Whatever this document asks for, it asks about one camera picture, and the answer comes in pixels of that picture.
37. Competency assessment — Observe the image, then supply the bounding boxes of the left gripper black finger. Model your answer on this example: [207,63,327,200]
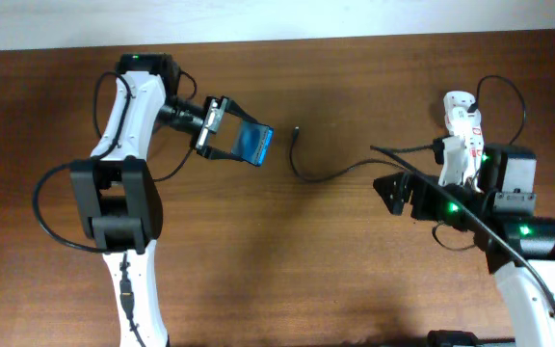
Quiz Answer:
[207,147,245,162]
[224,98,257,123]

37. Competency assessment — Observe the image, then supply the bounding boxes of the blue screen Galaxy smartphone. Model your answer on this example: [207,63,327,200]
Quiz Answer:
[231,120,274,167]

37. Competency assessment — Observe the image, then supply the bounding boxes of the white power strip orange switches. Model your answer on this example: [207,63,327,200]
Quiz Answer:
[442,91,486,179]

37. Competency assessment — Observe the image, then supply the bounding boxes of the black USB charging cable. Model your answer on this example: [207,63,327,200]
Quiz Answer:
[288,74,528,183]

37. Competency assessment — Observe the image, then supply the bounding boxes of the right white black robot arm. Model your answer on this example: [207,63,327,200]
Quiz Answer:
[373,144,555,346]

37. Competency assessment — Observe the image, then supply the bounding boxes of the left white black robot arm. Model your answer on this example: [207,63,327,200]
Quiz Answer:
[70,53,274,346]

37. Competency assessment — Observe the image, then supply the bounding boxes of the white USB wall charger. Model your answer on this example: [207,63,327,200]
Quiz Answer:
[443,91,481,130]

